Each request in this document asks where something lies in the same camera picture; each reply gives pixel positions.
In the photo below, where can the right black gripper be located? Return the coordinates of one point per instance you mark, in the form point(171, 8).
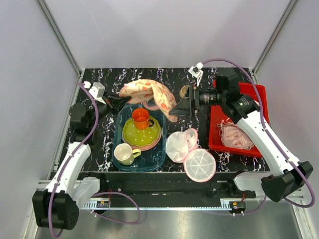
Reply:
point(184, 107)

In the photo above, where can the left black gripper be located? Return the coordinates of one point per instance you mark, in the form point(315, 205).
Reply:
point(113, 102)

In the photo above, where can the floral pink laundry bag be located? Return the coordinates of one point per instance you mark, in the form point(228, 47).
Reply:
point(152, 94)

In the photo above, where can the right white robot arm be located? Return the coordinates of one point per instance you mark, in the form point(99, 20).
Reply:
point(287, 173)

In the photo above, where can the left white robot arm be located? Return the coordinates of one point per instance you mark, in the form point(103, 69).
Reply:
point(58, 205)

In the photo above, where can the pink satin bra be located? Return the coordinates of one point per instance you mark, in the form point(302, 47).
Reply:
point(232, 136)

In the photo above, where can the white mesh laundry bag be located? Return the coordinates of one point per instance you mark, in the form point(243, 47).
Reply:
point(182, 147)

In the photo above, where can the beige ceramic mug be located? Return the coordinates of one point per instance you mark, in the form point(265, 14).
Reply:
point(183, 91)

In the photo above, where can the orange plastic cup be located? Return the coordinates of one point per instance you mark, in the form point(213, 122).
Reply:
point(141, 118)

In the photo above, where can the green dotted bowl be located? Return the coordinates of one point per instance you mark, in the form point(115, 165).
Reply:
point(141, 137)

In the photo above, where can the pink plate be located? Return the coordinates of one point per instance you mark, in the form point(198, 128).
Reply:
point(145, 147)

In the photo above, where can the blue transparent plastic bin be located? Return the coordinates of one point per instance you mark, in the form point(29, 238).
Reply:
point(149, 160)

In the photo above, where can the red plastic tray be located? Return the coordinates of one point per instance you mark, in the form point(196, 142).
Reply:
point(216, 118)

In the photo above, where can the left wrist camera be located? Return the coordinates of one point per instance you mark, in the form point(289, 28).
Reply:
point(96, 90)

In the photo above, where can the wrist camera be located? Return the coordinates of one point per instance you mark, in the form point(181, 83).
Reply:
point(197, 72)
point(96, 90)

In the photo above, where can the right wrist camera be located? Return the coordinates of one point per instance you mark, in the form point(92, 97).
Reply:
point(197, 72)

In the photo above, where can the cream mug yellow handle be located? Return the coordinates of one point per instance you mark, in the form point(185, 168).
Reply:
point(125, 154)

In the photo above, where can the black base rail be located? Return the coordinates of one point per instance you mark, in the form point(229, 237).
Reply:
point(219, 186)

